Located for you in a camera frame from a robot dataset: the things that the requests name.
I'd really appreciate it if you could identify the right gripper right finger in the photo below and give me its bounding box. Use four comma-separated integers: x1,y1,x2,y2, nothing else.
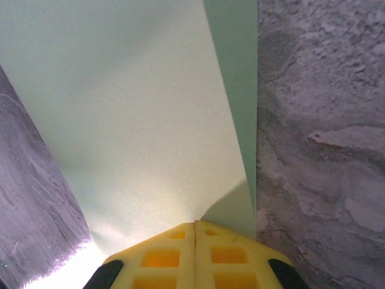
194,219,310,289

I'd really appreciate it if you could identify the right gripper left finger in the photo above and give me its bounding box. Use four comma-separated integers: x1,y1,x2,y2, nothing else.
85,221,196,289

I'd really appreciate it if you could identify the light green paper sheet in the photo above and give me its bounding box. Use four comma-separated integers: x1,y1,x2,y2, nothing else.
0,0,259,266

